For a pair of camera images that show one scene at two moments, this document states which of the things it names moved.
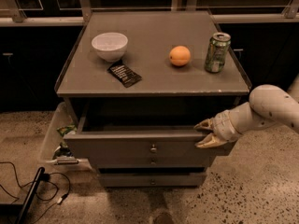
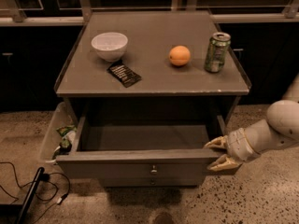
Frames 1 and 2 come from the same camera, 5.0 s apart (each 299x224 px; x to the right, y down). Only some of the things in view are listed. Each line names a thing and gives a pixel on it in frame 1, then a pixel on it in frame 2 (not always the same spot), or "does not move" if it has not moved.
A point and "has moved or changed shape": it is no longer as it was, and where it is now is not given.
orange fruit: x=179 y=55 does not move
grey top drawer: x=141 y=142 has moved or changed shape
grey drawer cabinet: x=137 y=84 does not move
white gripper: x=222 y=126 -> x=235 y=145
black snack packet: x=123 y=73 does not move
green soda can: x=217 y=52 does not move
